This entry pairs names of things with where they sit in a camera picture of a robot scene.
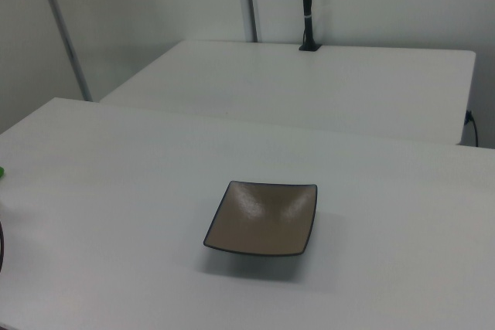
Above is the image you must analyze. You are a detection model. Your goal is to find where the black power cable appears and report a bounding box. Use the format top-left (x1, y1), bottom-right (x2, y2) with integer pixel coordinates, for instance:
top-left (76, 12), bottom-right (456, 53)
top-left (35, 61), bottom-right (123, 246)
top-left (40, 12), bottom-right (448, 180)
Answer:
top-left (463, 110), bottom-right (480, 148)

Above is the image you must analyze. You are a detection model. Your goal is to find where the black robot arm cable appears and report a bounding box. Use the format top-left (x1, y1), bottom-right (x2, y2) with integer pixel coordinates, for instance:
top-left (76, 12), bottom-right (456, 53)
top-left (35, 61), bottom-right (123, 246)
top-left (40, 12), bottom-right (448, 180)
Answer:
top-left (0, 219), bottom-right (6, 274)

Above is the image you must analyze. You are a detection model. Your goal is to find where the square brown ceramic plate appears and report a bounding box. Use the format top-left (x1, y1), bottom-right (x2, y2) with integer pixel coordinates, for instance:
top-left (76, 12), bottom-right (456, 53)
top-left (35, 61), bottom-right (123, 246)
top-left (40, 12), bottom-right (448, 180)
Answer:
top-left (202, 179), bottom-right (319, 258)

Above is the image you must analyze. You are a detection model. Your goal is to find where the white table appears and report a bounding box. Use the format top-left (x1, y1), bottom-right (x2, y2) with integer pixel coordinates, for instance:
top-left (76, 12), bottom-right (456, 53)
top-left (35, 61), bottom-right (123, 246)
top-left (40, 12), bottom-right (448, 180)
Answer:
top-left (98, 39), bottom-right (477, 146)

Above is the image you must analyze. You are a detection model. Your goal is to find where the upright grey metal frame pole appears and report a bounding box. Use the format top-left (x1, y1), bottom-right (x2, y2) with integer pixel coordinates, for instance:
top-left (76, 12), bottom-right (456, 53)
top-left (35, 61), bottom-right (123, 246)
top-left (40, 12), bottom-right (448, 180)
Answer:
top-left (234, 0), bottom-right (259, 43)

